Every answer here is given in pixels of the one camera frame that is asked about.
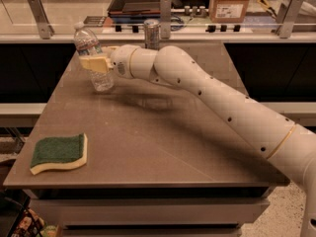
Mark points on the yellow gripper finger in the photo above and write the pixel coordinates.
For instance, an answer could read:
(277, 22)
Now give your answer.
(96, 63)
(108, 50)

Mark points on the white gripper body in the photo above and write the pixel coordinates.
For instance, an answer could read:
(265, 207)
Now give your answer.
(120, 62)

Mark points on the clear plastic water bottle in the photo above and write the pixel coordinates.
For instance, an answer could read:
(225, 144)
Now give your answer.
(87, 45)

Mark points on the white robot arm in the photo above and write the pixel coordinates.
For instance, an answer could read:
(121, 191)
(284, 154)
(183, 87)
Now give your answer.
(288, 146)

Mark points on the silver drink can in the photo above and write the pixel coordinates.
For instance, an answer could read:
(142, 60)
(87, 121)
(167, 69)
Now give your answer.
(151, 32)

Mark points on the orange and black tray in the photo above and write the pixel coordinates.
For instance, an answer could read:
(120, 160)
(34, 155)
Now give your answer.
(134, 7)

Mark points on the green and yellow sponge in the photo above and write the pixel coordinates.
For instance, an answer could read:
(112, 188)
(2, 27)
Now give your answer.
(60, 153)

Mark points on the brown cardboard box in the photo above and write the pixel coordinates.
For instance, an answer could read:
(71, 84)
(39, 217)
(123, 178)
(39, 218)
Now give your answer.
(227, 11)

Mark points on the left metal glass bracket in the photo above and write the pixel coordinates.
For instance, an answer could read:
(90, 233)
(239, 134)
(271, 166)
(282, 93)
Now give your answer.
(45, 28)

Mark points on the metal glass bracket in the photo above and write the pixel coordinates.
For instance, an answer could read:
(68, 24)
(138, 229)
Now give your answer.
(286, 17)
(165, 18)
(45, 28)

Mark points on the middle metal glass bracket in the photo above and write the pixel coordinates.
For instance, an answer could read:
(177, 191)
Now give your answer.
(165, 18)

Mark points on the black wire snack basket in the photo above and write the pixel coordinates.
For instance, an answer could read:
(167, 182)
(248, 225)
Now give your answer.
(13, 204)

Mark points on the right metal glass bracket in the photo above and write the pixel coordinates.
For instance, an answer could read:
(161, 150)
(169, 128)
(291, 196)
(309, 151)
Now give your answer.
(286, 17)

